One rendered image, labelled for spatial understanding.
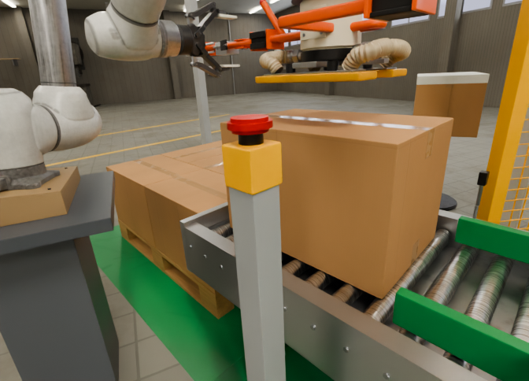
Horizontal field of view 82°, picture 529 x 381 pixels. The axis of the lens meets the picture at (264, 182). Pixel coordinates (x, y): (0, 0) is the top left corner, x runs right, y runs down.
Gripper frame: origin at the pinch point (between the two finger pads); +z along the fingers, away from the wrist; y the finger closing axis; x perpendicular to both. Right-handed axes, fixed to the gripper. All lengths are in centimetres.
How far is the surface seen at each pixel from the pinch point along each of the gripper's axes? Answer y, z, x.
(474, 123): 46, 173, 35
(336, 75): 10.2, 0.1, 37.5
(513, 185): 63, 108, 67
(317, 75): 10.1, 0.1, 32.0
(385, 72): 10.1, 19.1, 40.9
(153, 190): 66, -4, -68
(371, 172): 31, -4, 51
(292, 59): 5.6, 13.0, 13.1
